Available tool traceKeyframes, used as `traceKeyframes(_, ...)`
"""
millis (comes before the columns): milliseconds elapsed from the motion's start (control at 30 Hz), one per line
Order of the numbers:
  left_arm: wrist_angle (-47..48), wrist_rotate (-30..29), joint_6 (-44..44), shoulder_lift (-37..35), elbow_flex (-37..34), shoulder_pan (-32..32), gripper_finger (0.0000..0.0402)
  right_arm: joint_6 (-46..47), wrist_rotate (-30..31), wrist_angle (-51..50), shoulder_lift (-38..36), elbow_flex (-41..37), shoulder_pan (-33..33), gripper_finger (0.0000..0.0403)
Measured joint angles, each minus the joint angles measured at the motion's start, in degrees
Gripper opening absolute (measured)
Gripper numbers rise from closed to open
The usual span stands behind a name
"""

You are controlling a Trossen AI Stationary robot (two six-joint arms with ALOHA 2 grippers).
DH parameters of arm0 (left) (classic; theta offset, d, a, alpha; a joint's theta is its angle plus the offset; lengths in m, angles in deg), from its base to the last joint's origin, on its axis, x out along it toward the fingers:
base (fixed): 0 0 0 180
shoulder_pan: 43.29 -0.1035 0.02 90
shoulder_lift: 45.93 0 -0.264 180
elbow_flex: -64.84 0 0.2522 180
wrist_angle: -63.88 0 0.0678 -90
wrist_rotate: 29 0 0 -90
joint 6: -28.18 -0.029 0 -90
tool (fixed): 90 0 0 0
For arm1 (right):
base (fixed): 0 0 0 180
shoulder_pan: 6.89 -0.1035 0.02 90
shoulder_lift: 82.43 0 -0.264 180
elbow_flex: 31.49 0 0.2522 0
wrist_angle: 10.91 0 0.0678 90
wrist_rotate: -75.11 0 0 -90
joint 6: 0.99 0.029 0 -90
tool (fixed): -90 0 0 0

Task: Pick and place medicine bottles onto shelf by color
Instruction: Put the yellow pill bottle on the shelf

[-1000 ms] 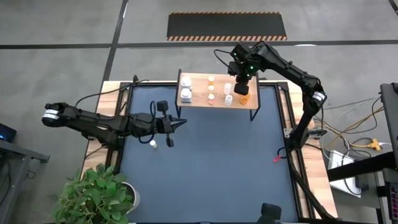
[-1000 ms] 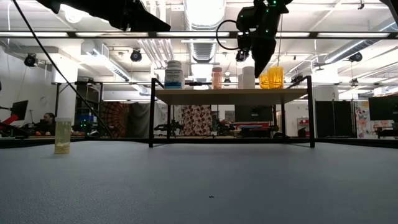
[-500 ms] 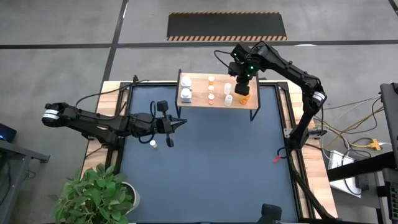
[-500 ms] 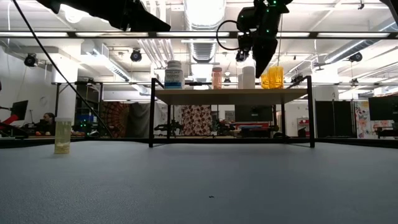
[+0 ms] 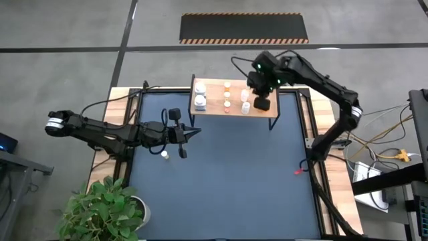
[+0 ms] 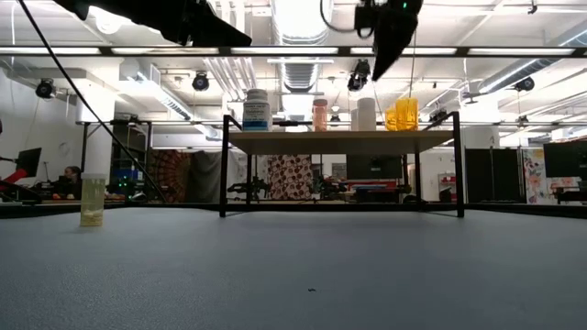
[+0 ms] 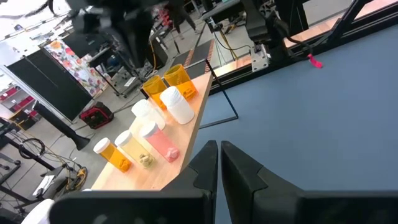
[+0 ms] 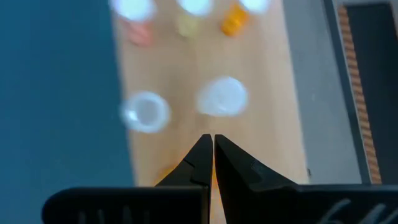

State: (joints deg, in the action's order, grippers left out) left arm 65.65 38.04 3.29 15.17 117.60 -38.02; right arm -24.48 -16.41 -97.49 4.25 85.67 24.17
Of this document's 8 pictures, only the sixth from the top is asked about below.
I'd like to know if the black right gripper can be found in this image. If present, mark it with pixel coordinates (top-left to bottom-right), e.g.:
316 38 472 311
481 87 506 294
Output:
355 0 424 83

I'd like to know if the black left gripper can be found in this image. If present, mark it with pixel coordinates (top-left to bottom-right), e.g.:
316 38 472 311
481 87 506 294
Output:
52 0 252 48

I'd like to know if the white Trader Joe's melatonin bottle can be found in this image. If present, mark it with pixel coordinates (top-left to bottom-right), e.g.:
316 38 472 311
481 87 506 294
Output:
242 88 273 133

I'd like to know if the pink vial with white cap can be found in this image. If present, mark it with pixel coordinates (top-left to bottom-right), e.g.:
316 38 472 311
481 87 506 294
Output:
312 98 329 133

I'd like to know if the pale yellow vial white cap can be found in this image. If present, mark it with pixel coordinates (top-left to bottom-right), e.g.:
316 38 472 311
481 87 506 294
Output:
80 172 107 228

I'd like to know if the black crossbar with light strips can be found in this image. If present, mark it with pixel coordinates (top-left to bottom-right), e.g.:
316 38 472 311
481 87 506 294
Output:
0 44 587 59

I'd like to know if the black ceiling spotlight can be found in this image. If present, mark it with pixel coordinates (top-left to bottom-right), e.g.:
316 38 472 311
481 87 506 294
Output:
191 71 211 93
346 58 371 93
513 76 537 94
35 77 57 100

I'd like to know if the grey curtain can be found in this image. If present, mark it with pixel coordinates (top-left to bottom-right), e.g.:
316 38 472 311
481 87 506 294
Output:
189 150 222 204

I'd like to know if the brown mandala tapestry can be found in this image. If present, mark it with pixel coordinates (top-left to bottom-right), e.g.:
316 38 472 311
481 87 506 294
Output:
146 148 192 204

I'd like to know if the red tool cart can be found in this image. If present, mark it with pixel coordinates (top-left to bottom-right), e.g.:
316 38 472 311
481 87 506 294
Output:
327 178 407 204

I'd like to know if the red dotted patterned cloth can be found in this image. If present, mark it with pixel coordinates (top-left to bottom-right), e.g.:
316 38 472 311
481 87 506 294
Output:
267 154 314 202

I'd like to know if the black partition panel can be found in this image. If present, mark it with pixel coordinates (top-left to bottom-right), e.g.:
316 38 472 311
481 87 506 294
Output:
464 147 524 204

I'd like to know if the floral patterned cloth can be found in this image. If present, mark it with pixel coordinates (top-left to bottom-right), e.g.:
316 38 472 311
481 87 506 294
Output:
522 147 551 205

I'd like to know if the person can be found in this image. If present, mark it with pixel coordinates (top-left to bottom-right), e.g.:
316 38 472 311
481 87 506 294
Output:
52 165 84 201

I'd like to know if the small black desk monitor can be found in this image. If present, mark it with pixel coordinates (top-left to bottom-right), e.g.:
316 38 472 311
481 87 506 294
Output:
15 146 43 180

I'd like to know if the blue-grey table mat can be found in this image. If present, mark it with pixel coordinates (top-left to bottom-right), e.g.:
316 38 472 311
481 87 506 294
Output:
0 208 587 330

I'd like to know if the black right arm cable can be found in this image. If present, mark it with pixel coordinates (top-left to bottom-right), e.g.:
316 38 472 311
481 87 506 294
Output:
318 0 363 36

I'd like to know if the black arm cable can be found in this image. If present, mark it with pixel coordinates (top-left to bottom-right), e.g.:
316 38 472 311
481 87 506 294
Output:
318 0 363 36
17 0 167 204

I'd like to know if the silver ceiling duct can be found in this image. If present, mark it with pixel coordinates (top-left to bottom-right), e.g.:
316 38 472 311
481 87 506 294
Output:
270 0 336 95

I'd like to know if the wooden shelf with black frame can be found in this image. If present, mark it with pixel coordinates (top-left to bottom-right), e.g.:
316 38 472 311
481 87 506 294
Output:
218 111 465 219

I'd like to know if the black wall television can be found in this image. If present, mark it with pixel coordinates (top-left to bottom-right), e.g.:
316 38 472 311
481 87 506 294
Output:
346 154 404 181

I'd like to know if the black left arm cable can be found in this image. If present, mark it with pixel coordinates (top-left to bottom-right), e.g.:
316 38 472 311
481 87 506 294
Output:
17 0 167 204

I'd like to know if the black metal frame rig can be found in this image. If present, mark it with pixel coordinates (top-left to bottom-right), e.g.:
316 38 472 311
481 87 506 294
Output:
75 117 224 205

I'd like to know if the black aluminium table frame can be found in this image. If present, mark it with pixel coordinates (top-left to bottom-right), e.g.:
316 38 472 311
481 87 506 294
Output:
0 201 587 220

